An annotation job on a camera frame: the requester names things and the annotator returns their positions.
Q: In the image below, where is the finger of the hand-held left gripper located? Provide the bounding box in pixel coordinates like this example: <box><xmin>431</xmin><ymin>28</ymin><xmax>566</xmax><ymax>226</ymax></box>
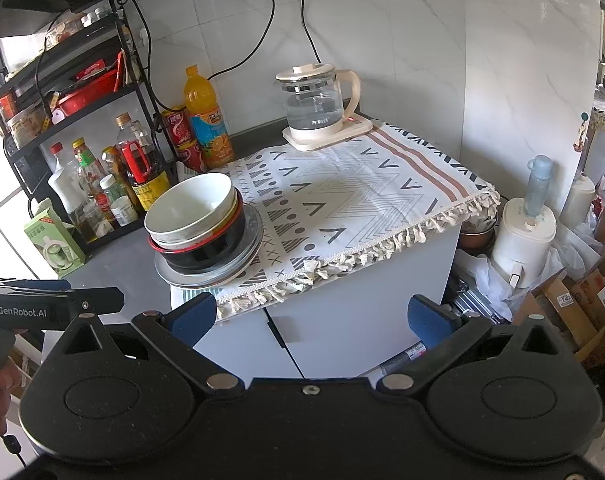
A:
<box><xmin>70</xmin><ymin>286</ymin><xmax>124</xmax><ymax>317</ymax></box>

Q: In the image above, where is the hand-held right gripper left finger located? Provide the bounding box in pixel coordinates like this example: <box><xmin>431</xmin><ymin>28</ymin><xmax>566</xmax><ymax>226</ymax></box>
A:
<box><xmin>57</xmin><ymin>292</ymin><xmax>246</xmax><ymax>392</ymax></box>

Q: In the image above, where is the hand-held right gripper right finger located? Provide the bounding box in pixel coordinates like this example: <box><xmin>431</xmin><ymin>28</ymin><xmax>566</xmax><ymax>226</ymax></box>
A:
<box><xmin>377</xmin><ymin>296</ymin><xmax>558</xmax><ymax>392</ymax></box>

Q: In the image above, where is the black bowl with red rim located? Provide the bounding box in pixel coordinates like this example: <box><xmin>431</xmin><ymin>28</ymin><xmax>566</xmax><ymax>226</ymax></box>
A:
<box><xmin>149</xmin><ymin>187</ymin><xmax>246</xmax><ymax>275</ymax></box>

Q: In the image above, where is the white bowl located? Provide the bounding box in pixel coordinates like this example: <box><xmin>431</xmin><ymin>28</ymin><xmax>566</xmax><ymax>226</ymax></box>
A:
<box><xmin>144</xmin><ymin>172</ymin><xmax>238</xmax><ymax>249</ymax></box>

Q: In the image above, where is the person's left hand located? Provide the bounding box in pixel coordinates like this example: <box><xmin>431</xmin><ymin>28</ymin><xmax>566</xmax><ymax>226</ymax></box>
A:
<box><xmin>0</xmin><ymin>357</ymin><xmax>26</xmax><ymax>436</ymax></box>

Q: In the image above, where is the striped green mat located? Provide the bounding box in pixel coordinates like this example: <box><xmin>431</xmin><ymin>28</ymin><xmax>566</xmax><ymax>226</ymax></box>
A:
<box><xmin>171</xmin><ymin>285</ymin><xmax>218</xmax><ymax>307</ymax></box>

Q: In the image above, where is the silver metal case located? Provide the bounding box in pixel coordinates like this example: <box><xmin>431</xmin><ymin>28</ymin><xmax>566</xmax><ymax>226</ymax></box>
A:
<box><xmin>443</xmin><ymin>280</ymin><xmax>516</xmax><ymax>326</ymax></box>

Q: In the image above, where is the white cabinet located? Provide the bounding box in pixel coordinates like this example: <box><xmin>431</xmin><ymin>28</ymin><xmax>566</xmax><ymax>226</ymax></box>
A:
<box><xmin>170</xmin><ymin>225</ymin><xmax>458</xmax><ymax>378</ymax></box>

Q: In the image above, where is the white plastic bag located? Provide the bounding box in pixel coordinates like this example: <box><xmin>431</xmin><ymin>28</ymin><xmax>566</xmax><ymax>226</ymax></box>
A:
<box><xmin>453</xmin><ymin>247</ymin><xmax>568</xmax><ymax>321</ymax></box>

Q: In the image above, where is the green carton box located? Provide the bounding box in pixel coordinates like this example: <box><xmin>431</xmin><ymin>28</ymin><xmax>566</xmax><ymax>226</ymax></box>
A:
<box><xmin>23</xmin><ymin>199</ymin><xmax>86</xmax><ymax>278</ymax></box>

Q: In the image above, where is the cooking oil bottle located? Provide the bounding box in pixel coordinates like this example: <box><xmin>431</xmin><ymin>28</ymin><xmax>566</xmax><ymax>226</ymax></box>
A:
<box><xmin>67</xmin><ymin>200</ymin><xmax>113</xmax><ymax>243</ymax></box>

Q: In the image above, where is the brown pot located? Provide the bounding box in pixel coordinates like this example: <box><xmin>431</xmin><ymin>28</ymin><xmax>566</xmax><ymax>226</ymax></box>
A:
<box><xmin>457</xmin><ymin>215</ymin><xmax>498</xmax><ymax>256</ymax></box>

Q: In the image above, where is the small white jar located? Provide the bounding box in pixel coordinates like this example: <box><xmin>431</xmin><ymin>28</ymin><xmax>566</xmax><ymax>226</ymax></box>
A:
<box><xmin>110</xmin><ymin>196</ymin><xmax>139</xmax><ymax>227</ymax></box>

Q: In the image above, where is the white bottle with red cap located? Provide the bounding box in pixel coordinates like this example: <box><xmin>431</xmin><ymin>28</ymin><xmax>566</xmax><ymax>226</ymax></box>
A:
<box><xmin>47</xmin><ymin>142</ymin><xmax>90</xmax><ymax>213</ymax></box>

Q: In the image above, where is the white round appliance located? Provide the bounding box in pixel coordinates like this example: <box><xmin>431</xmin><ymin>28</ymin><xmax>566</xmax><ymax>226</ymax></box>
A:
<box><xmin>490</xmin><ymin>197</ymin><xmax>557</xmax><ymax>288</ymax></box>

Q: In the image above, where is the green label sauce bottle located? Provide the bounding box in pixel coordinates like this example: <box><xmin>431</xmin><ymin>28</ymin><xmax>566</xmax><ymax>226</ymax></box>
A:
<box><xmin>72</xmin><ymin>138</ymin><xmax>106</xmax><ymax>186</ymax></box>

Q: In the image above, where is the patterned fringed tablecloth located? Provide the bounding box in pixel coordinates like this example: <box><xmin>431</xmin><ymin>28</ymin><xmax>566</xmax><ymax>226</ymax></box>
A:
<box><xmin>175</xmin><ymin>120</ymin><xmax>503</xmax><ymax>321</ymax></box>

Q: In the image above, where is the red drink can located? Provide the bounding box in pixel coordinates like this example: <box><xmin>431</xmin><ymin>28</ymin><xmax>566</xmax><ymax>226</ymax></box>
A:
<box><xmin>161</xmin><ymin>106</ymin><xmax>193</xmax><ymax>147</ymax></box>
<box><xmin>175</xmin><ymin>140</ymin><xmax>208</xmax><ymax>173</ymax></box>

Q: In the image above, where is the pale blue bottle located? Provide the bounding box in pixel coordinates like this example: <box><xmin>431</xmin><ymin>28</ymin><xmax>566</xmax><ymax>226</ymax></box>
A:
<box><xmin>525</xmin><ymin>155</ymin><xmax>553</xmax><ymax>226</ymax></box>

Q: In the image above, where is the clear storage jar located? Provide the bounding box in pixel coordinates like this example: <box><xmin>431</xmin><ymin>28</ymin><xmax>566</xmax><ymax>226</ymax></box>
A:
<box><xmin>6</xmin><ymin>107</ymin><xmax>46</xmax><ymax>148</ymax></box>

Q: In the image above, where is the white cylindrical container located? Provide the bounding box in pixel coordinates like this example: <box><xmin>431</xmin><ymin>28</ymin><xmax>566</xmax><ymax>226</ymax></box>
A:
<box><xmin>560</xmin><ymin>172</ymin><xmax>597</xmax><ymax>228</ymax></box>

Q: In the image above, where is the orange juice bottle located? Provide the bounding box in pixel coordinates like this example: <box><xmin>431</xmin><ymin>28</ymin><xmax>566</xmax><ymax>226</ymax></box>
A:
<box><xmin>184</xmin><ymin>64</ymin><xmax>234</xmax><ymax>170</ymax></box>

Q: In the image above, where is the red plastic basin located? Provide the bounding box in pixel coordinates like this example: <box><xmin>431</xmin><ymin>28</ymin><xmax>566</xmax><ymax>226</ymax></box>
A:
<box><xmin>56</xmin><ymin>72</ymin><xmax>120</xmax><ymax>116</ymax></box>

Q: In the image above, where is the cream kettle base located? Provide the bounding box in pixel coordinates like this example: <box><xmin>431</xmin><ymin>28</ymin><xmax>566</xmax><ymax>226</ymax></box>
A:
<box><xmin>282</xmin><ymin>116</ymin><xmax>373</xmax><ymax>152</ymax></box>

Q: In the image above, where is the red packet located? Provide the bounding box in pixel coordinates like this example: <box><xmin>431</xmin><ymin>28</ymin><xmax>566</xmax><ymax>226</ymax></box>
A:
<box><xmin>72</xmin><ymin>57</ymin><xmax>108</xmax><ymax>81</ymax></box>

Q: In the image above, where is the hanging ornament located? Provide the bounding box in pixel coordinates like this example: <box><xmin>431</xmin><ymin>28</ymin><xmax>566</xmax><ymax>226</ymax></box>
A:
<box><xmin>573</xmin><ymin>110</ymin><xmax>591</xmax><ymax>153</ymax></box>

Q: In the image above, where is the glass electric kettle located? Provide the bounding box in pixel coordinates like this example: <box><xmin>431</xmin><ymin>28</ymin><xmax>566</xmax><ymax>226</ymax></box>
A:
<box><xmin>275</xmin><ymin>62</ymin><xmax>362</xmax><ymax>133</ymax></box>

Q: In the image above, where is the black metal rack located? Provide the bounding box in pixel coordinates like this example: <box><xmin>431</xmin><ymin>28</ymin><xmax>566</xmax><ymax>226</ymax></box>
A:
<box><xmin>0</xmin><ymin>0</ymin><xmax>183</xmax><ymax>256</ymax></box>

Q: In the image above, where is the black cord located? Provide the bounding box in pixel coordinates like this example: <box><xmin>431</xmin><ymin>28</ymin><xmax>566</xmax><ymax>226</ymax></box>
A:
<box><xmin>0</xmin><ymin>432</ymin><xmax>30</xmax><ymax>476</ymax></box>

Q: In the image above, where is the black kettle power cable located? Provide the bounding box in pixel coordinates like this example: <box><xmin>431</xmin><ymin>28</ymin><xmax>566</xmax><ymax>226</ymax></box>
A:
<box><xmin>291</xmin><ymin>0</ymin><xmax>323</xmax><ymax>63</ymax></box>

